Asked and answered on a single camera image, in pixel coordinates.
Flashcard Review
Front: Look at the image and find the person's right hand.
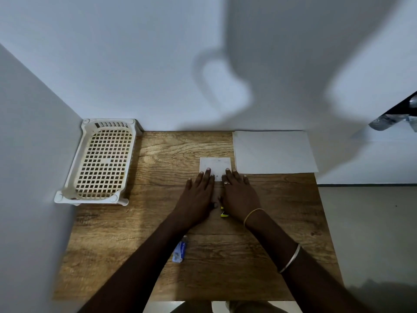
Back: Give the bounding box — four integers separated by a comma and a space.
221, 169, 265, 226

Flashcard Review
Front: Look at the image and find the person's left hand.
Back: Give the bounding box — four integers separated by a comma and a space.
169, 168, 219, 230

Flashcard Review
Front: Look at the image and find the small white paper sheet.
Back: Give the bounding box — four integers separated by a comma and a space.
199, 157, 232, 182

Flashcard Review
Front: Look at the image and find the person's left forearm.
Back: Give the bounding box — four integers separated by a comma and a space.
78, 218, 193, 313

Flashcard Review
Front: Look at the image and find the person's right forearm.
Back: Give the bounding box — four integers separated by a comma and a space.
244, 210, 370, 313

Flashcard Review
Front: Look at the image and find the large white paper sheet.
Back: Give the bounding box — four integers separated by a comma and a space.
232, 130, 319, 175

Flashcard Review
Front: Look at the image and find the blue and white tube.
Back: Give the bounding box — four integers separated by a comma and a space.
172, 237, 188, 264

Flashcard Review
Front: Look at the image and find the silver bangle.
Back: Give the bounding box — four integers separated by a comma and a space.
278, 243, 301, 274

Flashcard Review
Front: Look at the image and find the white plastic lattice basket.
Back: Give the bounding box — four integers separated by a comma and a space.
54, 118, 143, 206

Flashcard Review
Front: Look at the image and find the black fixture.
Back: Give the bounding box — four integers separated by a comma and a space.
384, 91, 417, 117

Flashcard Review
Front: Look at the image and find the thin gold wrist bracelet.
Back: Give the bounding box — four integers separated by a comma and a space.
243, 208, 266, 227

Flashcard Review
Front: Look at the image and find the silver metal handle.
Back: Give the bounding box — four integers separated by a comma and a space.
368, 114, 417, 133

